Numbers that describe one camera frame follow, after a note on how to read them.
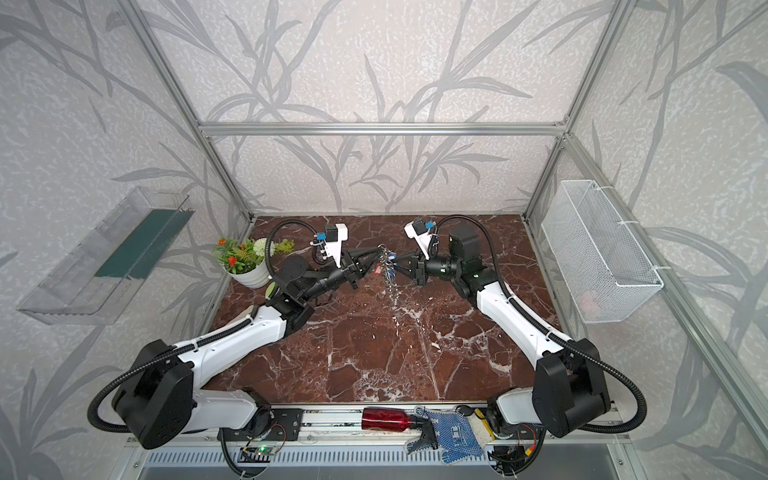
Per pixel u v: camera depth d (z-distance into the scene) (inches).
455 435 28.4
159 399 16.1
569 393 16.1
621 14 27.9
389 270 26.2
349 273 24.5
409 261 26.9
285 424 28.9
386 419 27.8
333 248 24.4
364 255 26.2
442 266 26.0
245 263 35.5
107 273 25.3
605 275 24.4
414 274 26.5
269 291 39.0
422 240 26.2
